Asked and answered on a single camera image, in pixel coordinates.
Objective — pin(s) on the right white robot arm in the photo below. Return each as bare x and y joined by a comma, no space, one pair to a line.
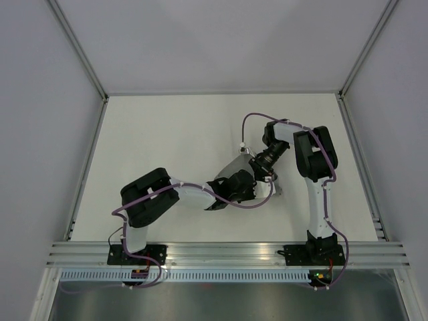
316,161

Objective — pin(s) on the right aluminium frame post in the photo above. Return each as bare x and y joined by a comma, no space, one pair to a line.
371,41

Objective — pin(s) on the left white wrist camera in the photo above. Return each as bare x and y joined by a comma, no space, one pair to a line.
265,188

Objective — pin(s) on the grey cloth napkin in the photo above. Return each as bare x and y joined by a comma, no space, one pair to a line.
241,162

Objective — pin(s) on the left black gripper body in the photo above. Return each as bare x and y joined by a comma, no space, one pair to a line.
249,194

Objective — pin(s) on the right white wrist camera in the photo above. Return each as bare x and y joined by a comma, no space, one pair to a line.
246,150

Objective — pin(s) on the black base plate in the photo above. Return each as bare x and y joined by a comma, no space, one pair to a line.
296,255
118,256

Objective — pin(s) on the left aluminium frame post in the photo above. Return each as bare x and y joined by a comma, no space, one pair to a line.
67,29

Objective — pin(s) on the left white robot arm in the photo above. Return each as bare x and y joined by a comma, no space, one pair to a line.
149,197

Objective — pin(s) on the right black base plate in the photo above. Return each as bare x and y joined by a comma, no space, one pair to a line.
296,255

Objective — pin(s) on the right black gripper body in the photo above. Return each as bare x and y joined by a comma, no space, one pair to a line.
266,160

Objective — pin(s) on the white slotted cable duct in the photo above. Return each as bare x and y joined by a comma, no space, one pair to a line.
291,276

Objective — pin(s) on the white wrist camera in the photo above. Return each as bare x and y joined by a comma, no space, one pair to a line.
265,188
246,150

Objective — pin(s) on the aluminium frame post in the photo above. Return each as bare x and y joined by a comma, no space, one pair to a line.
67,29
371,41

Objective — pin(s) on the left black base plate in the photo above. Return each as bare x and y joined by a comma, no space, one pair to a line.
118,256

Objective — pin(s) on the aluminium mounting rail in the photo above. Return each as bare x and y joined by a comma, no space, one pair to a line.
264,255

